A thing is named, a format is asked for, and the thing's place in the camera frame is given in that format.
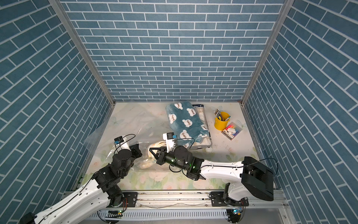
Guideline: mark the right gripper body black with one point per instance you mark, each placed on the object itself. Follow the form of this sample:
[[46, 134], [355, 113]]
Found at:
[[173, 159]]

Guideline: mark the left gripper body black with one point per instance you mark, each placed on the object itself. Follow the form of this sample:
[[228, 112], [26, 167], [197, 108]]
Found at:
[[134, 154]]

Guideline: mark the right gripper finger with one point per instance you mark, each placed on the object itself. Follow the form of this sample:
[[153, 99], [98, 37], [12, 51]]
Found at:
[[155, 156], [158, 150]]

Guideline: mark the orange checked flower blanket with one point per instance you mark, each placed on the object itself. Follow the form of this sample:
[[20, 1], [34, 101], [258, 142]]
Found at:
[[147, 162]]

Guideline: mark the clear plastic vacuum bag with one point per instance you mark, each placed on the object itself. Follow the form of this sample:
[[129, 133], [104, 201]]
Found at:
[[128, 124]]

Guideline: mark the cream bear print blanket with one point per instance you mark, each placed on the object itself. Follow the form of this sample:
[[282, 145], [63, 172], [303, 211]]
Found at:
[[206, 139]]

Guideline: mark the dark teal bear blanket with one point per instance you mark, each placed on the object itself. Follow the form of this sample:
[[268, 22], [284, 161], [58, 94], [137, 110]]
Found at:
[[185, 123]]

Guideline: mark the light green fluffy blanket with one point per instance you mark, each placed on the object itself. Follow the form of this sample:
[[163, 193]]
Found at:
[[209, 150]]

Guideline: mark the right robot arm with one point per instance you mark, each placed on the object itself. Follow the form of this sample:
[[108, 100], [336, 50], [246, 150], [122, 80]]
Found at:
[[245, 178]]

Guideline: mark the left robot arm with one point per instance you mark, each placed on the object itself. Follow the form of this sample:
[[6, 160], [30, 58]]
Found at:
[[99, 192]]

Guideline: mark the yellow metal pen bucket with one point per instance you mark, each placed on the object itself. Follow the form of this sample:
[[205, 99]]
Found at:
[[222, 121]]

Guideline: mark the pens in bucket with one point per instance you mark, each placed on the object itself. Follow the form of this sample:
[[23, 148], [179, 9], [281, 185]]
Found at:
[[218, 114]]

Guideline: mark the clear box of stationery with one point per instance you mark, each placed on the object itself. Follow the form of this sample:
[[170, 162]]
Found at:
[[237, 125]]

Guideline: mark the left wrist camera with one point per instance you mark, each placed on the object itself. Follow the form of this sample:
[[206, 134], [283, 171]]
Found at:
[[121, 143]]

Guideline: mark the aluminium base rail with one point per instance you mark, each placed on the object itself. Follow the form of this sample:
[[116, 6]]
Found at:
[[201, 199]]

